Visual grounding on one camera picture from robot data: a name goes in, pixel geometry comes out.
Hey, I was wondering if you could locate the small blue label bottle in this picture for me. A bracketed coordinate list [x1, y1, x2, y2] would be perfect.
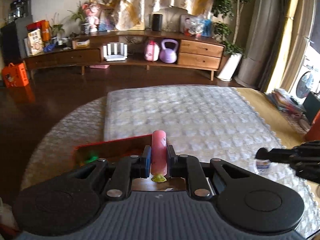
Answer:
[254, 147, 271, 174]

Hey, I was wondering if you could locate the pink tube toy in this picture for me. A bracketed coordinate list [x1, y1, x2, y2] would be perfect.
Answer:
[151, 130, 167, 176]

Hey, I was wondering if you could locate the red metal tin box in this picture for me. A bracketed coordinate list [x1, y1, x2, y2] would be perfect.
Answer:
[72, 134, 187, 197]

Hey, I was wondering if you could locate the quilted grey table mat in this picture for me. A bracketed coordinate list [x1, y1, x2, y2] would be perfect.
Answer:
[13, 86, 319, 239]

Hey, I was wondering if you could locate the stack of books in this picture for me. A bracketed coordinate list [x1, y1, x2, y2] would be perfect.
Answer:
[265, 88, 305, 115]

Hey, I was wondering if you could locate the washing machine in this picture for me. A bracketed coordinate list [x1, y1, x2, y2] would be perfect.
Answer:
[290, 45, 320, 104]

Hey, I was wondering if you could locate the purple kettlebell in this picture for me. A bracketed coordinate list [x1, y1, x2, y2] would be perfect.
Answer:
[159, 39, 178, 63]

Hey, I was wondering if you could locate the white wifi router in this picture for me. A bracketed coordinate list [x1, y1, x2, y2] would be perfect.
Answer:
[103, 42, 128, 62]

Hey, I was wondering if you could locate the wooden tv console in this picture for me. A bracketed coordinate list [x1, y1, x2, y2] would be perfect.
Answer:
[24, 30, 225, 79]

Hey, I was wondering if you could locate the pink toy case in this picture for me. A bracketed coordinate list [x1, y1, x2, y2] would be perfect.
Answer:
[144, 40, 160, 61]

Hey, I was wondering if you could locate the clear plastic bag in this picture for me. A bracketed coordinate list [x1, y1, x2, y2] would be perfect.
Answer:
[184, 16, 205, 38]

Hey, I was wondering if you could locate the orange gift bag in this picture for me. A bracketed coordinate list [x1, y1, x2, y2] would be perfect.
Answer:
[1, 63, 29, 88]

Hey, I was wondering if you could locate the black smart speaker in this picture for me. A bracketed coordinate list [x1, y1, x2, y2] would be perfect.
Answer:
[151, 14, 163, 31]

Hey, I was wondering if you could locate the snack box with face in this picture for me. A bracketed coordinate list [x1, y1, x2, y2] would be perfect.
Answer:
[28, 29, 43, 55]

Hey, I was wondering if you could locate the tall potted tree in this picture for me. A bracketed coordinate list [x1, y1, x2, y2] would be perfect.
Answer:
[211, 0, 253, 81]

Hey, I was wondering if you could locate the potted green plant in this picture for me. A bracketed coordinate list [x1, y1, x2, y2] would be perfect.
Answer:
[69, 1, 90, 35]

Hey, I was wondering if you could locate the black cabinet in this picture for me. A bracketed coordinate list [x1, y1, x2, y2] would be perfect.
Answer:
[1, 15, 33, 66]

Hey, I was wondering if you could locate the pink doll figure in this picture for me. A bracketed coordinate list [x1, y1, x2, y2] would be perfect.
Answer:
[81, 0, 104, 34]

